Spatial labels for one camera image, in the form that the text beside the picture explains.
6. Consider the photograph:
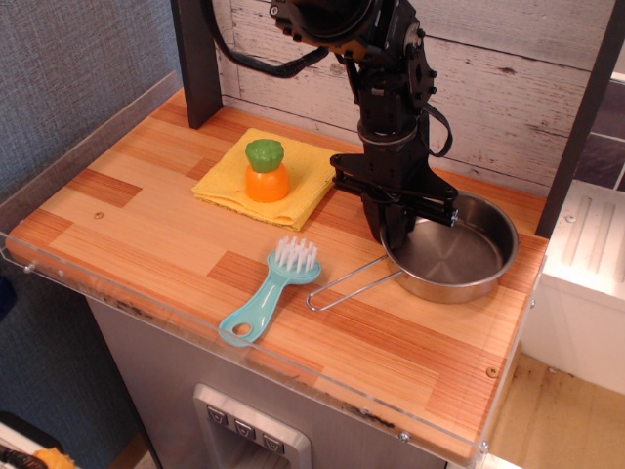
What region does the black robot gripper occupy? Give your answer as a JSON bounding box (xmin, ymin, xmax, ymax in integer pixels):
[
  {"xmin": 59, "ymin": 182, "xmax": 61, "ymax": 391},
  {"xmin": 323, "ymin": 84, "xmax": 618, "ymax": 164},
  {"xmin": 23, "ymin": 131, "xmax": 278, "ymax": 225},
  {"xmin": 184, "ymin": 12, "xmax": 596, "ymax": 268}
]
[{"xmin": 330, "ymin": 133, "xmax": 458, "ymax": 250}]

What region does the silver pot with wire handle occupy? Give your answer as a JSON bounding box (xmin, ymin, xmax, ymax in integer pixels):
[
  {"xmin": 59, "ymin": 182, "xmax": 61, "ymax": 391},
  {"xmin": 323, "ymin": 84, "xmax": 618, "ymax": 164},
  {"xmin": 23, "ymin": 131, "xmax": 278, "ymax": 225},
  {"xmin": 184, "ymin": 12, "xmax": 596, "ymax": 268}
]
[{"xmin": 307, "ymin": 192, "xmax": 519, "ymax": 312}]

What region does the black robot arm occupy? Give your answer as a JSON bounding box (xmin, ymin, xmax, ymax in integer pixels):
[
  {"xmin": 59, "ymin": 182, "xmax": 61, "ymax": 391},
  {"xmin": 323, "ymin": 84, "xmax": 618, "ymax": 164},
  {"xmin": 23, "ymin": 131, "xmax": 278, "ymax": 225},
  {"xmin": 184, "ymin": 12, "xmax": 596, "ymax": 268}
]
[{"xmin": 270, "ymin": 1, "xmax": 458, "ymax": 249}]

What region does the yellow folded cloth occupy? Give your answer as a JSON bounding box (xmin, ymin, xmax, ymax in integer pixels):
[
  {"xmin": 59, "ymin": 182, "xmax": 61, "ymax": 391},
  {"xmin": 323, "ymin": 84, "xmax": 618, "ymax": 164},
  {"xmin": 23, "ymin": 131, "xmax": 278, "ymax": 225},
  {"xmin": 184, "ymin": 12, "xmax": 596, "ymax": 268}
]
[{"xmin": 192, "ymin": 128, "xmax": 334, "ymax": 231}]

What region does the teal brush with white bristles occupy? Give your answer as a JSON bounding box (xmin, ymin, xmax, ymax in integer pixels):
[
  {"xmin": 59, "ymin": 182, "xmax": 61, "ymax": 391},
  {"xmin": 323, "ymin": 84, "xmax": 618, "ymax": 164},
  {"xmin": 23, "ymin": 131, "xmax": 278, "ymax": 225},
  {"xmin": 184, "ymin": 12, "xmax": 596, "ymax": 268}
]
[{"xmin": 219, "ymin": 236, "xmax": 321, "ymax": 347}]

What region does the orange toy carrot green top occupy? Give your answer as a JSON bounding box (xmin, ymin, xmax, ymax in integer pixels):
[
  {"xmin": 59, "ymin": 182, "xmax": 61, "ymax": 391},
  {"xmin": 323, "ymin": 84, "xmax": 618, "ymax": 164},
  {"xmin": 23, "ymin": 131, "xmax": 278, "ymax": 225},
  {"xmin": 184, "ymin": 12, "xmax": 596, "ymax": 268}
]
[{"xmin": 245, "ymin": 139, "xmax": 290, "ymax": 203}]

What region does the grey cabinet with dispenser panel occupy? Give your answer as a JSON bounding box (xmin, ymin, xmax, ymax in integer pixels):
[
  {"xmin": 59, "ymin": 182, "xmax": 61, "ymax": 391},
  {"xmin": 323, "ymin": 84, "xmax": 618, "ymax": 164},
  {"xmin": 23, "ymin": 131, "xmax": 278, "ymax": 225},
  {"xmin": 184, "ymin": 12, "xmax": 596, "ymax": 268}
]
[{"xmin": 88, "ymin": 299, "xmax": 446, "ymax": 468}]

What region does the clear acrylic left guard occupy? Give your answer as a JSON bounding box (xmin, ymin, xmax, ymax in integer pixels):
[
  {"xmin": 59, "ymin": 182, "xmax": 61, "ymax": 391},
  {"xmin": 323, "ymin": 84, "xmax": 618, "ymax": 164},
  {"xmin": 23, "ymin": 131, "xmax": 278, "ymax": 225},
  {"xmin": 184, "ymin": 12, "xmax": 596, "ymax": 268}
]
[{"xmin": 1, "ymin": 71, "xmax": 182, "ymax": 235}]

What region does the orange object bottom left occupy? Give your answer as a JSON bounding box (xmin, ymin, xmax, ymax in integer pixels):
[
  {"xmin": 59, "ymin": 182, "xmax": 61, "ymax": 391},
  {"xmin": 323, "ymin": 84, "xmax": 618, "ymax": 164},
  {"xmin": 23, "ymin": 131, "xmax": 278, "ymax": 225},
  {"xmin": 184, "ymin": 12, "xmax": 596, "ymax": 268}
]
[{"xmin": 33, "ymin": 448, "xmax": 77, "ymax": 469}]

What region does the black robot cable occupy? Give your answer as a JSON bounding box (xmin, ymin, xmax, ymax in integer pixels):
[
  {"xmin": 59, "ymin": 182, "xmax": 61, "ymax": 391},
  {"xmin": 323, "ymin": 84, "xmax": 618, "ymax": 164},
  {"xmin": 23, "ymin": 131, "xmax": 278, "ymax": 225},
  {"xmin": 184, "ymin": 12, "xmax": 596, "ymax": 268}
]
[{"xmin": 202, "ymin": 0, "xmax": 331, "ymax": 79}]

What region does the dark left shelf post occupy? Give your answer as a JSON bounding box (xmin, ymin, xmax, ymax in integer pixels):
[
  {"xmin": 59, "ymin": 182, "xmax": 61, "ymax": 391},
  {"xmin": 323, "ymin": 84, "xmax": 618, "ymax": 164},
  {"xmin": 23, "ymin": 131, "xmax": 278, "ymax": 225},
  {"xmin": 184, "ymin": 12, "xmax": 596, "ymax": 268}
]
[{"xmin": 170, "ymin": 0, "xmax": 223, "ymax": 129}]

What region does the dark shelf post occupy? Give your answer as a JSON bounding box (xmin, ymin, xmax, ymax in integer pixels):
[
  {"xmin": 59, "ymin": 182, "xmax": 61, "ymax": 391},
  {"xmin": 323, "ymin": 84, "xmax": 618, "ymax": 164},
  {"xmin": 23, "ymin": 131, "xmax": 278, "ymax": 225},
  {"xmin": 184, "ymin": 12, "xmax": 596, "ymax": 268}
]
[
  {"xmin": 170, "ymin": 0, "xmax": 223, "ymax": 129},
  {"xmin": 535, "ymin": 0, "xmax": 624, "ymax": 238}
]

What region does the dark right shelf post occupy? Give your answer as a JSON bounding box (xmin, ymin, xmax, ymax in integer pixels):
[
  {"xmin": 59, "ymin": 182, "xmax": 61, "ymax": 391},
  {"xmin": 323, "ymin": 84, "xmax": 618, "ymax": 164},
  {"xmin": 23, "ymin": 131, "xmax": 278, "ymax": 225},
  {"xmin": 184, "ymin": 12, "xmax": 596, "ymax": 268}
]
[{"xmin": 535, "ymin": 0, "xmax": 624, "ymax": 238}]

